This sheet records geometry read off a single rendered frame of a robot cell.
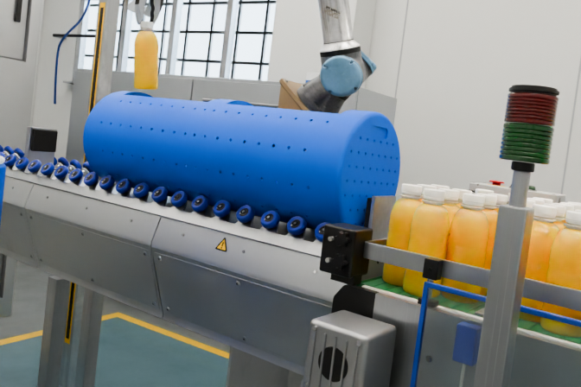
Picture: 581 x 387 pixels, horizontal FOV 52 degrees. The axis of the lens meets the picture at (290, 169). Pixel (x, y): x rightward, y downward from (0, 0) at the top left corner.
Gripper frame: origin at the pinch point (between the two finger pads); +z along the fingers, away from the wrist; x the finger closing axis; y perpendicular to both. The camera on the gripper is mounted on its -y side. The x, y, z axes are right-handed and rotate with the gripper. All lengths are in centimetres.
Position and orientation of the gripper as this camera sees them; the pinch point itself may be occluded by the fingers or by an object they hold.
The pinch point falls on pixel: (146, 21)
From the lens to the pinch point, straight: 183.1
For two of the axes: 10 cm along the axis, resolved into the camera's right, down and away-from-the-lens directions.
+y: -8.0, -1.2, 5.8
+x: -5.8, -0.4, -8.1
